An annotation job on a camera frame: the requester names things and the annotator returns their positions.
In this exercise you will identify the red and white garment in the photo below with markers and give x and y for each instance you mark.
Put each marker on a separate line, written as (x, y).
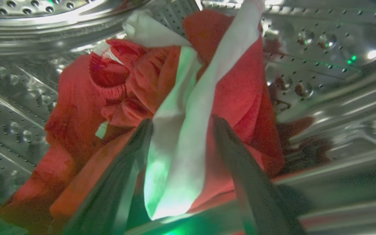
(188, 114)

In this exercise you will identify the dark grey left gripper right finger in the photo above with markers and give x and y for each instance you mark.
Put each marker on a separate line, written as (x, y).
(259, 195)

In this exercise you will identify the stainless steel washing machine drum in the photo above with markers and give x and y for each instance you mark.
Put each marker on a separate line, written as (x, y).
(338, 98)

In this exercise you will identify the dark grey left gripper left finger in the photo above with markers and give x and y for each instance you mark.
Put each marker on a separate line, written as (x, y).
(109, 199)

